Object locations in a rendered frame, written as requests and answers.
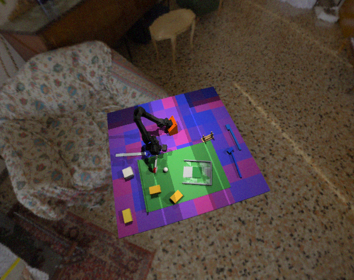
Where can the blue golf putter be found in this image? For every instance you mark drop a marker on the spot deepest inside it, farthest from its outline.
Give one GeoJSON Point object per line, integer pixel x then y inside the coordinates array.
{"type": "Point", "coordinates": [230, 151]}

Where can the green flat mat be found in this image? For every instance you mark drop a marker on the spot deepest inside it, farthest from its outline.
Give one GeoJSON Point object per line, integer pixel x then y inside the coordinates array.
{"type": "Point", "coordinates": [172, 180]}

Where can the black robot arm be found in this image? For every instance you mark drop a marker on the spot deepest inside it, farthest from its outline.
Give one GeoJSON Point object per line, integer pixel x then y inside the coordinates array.
{"type": "Point", "coordinates": [146, 137]}

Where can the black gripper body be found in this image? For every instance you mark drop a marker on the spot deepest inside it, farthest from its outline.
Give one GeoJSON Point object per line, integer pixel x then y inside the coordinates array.
{"type": "Point", "coordinates": [163, 147]}

